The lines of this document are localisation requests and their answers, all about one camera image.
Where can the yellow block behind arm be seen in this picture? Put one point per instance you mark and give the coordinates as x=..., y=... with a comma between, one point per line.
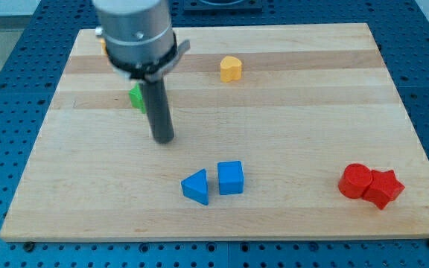
x=103, y=46

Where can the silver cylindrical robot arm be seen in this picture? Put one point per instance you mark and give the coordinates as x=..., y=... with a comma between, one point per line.
x=139, y=38

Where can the blue triangle block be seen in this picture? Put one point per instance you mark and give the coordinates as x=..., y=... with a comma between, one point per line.
x=196, y=188

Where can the blue cube block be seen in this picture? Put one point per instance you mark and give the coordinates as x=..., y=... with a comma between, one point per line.
x=230, y=177

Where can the wooden board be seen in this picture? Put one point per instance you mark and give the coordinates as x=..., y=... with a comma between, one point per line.
x=312, y=99

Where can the yellow heart block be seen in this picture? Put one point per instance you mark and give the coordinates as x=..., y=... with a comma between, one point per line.
x=230, y=69

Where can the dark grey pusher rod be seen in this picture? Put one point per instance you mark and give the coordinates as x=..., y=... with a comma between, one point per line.
x=156, y=104

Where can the green block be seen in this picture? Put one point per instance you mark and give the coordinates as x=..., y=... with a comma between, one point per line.
x=136, y=98

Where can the red cylinder block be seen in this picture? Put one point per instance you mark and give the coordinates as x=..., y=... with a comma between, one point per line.
x=356, y=178

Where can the red star block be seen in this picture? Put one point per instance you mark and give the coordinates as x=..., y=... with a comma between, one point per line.
x=383, y=189

